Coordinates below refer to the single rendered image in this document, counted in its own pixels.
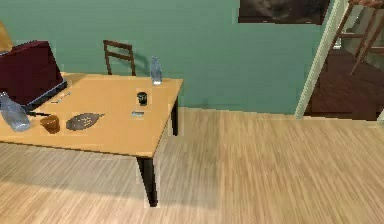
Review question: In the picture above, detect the small black cup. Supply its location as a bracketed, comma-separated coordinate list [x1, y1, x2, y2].
[136, 91, 149, 107]

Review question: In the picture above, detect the clear glass bottle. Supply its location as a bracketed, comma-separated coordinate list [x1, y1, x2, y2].
[149, 55, 163, 86]
[0, 91, 32, 133]

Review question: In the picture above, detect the wooden table with black legs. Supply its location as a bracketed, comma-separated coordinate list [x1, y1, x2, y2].
[0, 72, 185, 208]

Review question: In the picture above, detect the dark brown wooden chair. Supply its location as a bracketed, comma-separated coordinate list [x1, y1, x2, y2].
[102, 39, 137, 77]

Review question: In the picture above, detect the silver spoon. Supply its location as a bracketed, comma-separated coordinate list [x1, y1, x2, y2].
[50, 91, 72, 104]

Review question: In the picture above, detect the brown cup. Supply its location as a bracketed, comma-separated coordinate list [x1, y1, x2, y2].
[39, 114, 61, 135]

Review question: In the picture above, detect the black pen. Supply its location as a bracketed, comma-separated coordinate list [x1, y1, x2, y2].
[26, 111, 52, 118]

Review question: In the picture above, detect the dark red open laptop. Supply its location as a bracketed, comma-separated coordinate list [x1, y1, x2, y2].
[0, 40, 68, 113]

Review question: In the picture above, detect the brown wooden stool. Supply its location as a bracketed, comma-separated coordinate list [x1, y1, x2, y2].
[329, 0, 384, 76]

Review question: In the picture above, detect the tan wooden chair back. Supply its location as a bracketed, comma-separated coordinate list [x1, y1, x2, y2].
[0, 20, 15, 54]

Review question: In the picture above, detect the dark framed wall picture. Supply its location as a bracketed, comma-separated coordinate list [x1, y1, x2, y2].
[238, 0, 331, 26]

